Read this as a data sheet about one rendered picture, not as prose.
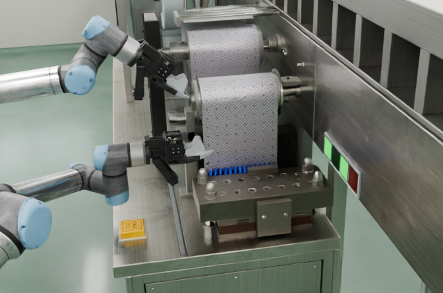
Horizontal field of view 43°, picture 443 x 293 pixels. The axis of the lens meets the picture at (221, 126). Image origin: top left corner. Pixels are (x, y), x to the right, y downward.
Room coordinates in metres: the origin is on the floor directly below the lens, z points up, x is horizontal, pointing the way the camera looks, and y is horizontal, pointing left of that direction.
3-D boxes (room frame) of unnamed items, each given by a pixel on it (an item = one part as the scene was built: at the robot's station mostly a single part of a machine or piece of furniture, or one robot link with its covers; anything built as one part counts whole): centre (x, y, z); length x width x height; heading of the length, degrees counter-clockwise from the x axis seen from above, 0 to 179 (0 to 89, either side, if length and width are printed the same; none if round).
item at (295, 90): (1.70, -0.21, 1.25); 0.07 x 0.04 x 0.04; 99
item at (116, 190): (1.55, 0.35, 1.01); 0.11 x 0.08 x 0.11; 62
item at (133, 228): (1.45, 0.28, 0.91); 0.07 x 0.07 x 0.02; 9
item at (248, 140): (1.61, -0.06, 1.11); 0.23 x 0.01 x 0.18; 99
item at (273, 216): (1.41, -0.14, 0.97); 0.10 x 0.03 x 0.11; 99
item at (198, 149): (1.57, 0.07, 1.11); 0.09 x 0.03 x 0.06; 98
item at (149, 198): (2.58, 0.19, 0.88); 2.52 x 0.66 x 0.04; 9
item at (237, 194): (1.50, -0.11, 1.00); 0.40 x 0.16 x 0.06; 99
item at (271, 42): (1.94, -0.17, 1.34); 0.07 x 0.07 x 0.07; 9
